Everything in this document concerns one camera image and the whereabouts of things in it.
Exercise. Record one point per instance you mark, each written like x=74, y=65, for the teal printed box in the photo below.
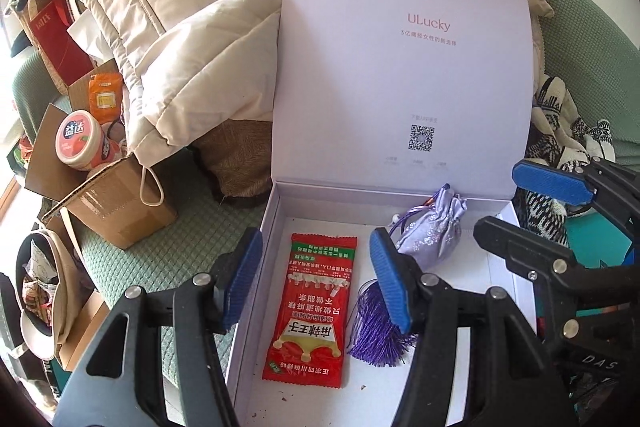
x=56, y=379

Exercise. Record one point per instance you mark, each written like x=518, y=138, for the orange packet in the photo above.
x=105, y=99

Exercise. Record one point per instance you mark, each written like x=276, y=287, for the purple tasselled sachet pouch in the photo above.
x=435, y=237

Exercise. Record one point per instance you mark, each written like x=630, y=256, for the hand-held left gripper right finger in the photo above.
x=390, y=287

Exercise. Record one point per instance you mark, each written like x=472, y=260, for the flat cardboard box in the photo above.
x=87, y=332

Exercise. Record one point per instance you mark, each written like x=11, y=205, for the open cardboard box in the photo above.
x=120, y=202

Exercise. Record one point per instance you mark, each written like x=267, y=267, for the red snack packet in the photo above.
x=310, y=337

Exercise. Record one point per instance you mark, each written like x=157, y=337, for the green sofa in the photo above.
x=200, y=232

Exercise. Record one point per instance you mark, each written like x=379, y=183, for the red paper bag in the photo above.
x=60, y=47

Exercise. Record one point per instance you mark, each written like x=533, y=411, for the beige puffer jacket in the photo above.
x=175, y=32

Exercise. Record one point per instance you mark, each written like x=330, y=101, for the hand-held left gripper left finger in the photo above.
x=245, y=277

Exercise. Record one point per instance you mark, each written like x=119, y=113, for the white tissue paper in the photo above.
x=90, y=34

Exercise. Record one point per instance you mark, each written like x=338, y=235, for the white gift box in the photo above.
x=400, y=82

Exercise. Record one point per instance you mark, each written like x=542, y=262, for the pink round tub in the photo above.
x=80, y=139

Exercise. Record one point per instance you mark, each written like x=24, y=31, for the brown cushion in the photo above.
x=235, y=157

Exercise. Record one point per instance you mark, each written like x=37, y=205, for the black and white patterned scarf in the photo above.
x=550, y=107

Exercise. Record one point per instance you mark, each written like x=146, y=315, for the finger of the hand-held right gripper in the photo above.
x=520, y=247
x=550, y=182

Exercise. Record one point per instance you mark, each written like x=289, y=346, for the beige bag with snacks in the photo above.
x=65, y=287

